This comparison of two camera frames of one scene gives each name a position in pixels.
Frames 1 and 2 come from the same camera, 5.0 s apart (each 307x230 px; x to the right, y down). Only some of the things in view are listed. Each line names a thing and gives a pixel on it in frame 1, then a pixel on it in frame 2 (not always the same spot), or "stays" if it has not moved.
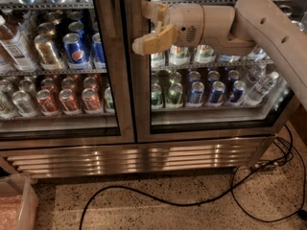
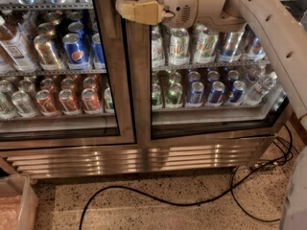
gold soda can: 49,57 stays
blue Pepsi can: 75,55 stays
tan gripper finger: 163,40 to 144,11
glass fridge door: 64,66 stays
